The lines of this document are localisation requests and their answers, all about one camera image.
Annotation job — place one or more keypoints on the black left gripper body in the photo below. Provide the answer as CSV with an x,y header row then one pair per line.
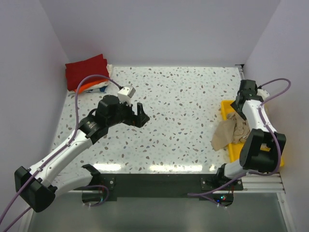
x,y
124,115

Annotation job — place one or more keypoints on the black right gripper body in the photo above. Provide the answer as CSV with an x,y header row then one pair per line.
x,y
236,108

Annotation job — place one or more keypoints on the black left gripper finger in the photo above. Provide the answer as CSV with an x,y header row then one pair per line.
x,y
140,110
140,121

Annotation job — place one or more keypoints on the beige t-shirt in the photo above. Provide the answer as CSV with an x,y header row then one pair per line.
x,y
233,130

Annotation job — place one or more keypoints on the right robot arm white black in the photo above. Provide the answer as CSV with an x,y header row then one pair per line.
x,y
262,151

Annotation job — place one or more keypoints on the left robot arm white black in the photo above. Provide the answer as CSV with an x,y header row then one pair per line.
x,y
34,185

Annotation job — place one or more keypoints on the folded white blue t-shirt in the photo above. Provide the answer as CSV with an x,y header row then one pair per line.
x,y
97,90

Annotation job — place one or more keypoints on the yellow plastic tray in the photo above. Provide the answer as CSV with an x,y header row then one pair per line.
x,y
233,149

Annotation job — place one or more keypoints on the folded orange t-shirt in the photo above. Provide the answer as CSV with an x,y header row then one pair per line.
x,y
86,86

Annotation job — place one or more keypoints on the folded red t-shirt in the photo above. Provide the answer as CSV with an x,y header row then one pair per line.
x,y
77,71

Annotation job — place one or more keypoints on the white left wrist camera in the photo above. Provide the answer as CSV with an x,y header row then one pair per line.
x,y
125,94

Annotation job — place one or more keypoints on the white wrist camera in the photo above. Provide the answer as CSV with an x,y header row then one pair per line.
x,y
263,93
125,94

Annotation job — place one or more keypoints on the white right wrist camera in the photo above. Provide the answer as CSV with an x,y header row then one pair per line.
x,y
263,93

